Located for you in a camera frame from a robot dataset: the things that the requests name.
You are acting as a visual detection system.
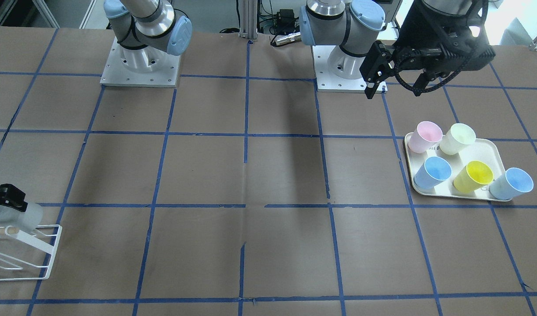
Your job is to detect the yellow plastic cup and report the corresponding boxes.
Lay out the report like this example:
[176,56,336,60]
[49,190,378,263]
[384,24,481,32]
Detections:
[453,161,494,194]

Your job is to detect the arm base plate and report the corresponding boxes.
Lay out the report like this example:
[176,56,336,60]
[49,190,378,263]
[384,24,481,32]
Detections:
[312,45,367,93]
[100,38,180,88]

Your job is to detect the white frosted plastic cup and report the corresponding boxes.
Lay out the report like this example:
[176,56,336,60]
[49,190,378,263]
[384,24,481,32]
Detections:
[0,203,43,233]

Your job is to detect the silver cable connector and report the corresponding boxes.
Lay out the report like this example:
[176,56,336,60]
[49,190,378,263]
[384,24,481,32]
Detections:
[270,32,302,47]

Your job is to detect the black power adapter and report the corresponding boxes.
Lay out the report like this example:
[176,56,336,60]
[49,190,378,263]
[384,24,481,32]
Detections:
[275,9,296,28]

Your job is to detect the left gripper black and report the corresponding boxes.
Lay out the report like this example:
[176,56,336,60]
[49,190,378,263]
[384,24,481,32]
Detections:
[359,0,496,100]

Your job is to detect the white wire cup rack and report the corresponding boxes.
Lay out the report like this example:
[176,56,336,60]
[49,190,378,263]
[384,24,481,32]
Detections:
[0,225,63,282]

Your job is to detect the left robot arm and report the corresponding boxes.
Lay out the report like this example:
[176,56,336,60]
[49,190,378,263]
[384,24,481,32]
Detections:
[299,0,496,99]

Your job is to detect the pink plastic cup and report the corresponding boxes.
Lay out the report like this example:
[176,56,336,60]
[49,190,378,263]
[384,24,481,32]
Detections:
[407,121,443,154]

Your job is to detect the pale green plastic cup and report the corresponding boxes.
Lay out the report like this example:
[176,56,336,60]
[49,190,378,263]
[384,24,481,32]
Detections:
[439,123,476,155]

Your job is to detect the beige plastic tray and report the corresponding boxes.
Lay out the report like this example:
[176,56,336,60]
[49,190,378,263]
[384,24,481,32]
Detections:
[403,133,513,202]

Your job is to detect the blue cup on tray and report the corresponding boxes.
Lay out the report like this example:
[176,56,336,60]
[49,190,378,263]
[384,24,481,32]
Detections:
[414,156,452,189]

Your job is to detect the aluminium frame post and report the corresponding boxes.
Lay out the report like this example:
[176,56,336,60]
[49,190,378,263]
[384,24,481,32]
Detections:
[238,0,259,42]

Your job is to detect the blue cup at tray edge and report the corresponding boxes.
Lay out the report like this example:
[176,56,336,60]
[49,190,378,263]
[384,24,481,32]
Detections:
[489,167,534,200]

